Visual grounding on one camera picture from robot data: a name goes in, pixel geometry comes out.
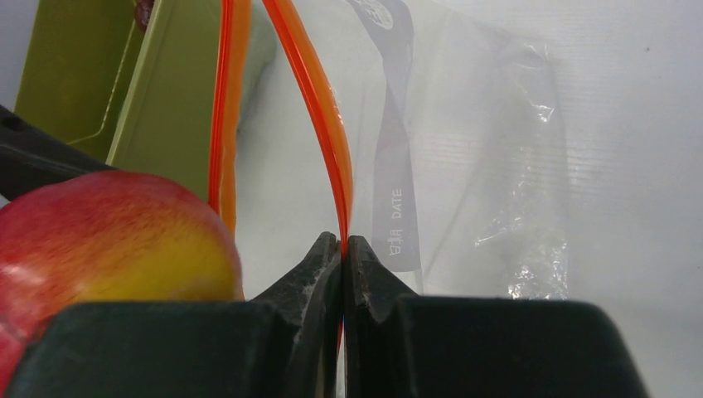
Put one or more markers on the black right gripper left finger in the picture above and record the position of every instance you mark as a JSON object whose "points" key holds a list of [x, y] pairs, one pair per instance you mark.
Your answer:
{"points": [[304, 346]]}

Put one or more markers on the red yellow apple toy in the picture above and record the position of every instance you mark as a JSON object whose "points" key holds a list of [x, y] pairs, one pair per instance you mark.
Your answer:
{"points": [[105, 236]]}

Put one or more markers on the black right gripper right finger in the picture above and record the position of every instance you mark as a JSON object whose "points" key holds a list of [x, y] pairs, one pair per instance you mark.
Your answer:
{"points": [[373, 349]]}

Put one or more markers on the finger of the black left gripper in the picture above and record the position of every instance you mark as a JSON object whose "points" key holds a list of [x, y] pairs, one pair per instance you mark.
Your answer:
{"points": [[31, 158]]}

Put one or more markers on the clear zip bag orange zipper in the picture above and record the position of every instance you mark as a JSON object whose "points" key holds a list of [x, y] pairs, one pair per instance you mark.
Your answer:
{"points": [[453, 145]]}

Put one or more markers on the olive green plastic bin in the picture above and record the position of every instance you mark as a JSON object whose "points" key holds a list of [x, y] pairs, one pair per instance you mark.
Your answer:
{"points": [[137, 96]]}

